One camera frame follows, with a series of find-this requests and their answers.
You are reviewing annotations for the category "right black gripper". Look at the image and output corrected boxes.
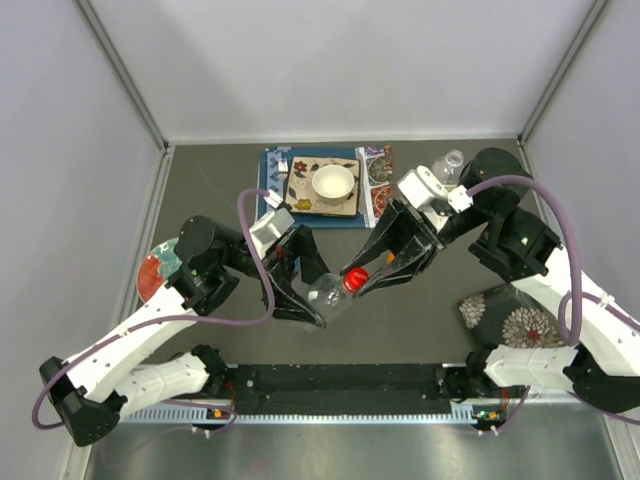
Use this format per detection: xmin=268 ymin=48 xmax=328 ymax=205
xmin=342 ymin=199 xmax=492 ymax=297

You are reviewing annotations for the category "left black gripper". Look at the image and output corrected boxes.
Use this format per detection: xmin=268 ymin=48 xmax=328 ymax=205
xmin=222 ymin=223 xmax=345 ymax=325

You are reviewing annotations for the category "red cap clear bottle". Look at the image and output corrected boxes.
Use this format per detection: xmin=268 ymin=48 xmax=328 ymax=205
xmin=307 ymin=273 xmax=355 ymax=327

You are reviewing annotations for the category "large clear juice bottle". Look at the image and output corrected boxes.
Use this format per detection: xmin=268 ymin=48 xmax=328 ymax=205
xmin=431 ymin=150 xmax=464 ymax=190

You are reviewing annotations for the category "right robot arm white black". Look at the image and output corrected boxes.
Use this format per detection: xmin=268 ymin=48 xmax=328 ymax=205
xmin=349 ymin=148 xmax=639 ymax=414

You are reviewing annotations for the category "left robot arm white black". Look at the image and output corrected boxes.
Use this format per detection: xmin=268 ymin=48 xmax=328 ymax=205
xmin=39 ymin=212 xmax=329 ymax=447

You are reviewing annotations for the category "square floral beige plate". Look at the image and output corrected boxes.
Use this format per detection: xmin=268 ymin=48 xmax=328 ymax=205
xmin=284 ymin=156 xmax=361 ymax=217

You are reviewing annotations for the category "white ceramic bowl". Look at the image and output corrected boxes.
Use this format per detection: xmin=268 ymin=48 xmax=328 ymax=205
xmin=311 ymin=165 xmax=355 ymax=201

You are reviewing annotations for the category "blue patterned placemat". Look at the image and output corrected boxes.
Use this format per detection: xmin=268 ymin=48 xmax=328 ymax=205
xmin=258 ymin=145 xmax=393 ymax=229

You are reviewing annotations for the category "black floral square plate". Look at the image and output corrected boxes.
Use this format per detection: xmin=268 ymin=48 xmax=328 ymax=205
xmin=458 ymin=284 xmax=564 ymax=349

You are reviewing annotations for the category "round red teal plate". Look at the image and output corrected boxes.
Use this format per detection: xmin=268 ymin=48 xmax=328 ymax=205
xmin=136 ymin=237 xmax=182 ymax=303

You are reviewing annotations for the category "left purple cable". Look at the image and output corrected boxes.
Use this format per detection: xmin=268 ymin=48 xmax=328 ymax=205
xmin=32 ymin=188 xmax=276 ymax=431

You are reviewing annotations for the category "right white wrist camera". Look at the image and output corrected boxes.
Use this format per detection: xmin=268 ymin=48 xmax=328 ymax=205
xmin=397 ymin=166 xmax=473 ymax=232

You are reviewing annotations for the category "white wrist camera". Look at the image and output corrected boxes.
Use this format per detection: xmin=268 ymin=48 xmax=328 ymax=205
xmin=397 ymin=166 xmax=473 ymax=232
xmin=249 ymin=190 xmax=295 ymax=259

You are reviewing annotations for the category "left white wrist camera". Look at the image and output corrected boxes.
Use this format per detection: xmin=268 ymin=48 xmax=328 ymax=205
xmin=249 ymin=190 xmax=295 ymax=259

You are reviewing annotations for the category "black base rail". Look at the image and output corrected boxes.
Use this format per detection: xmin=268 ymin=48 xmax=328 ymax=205
xmin=229 ymin=364 xmax=471 ymax=416

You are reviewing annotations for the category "grey cable duct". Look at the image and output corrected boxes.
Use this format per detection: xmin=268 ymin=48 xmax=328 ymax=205
xmin=122 ymin=401 xmax=502 ymax=427

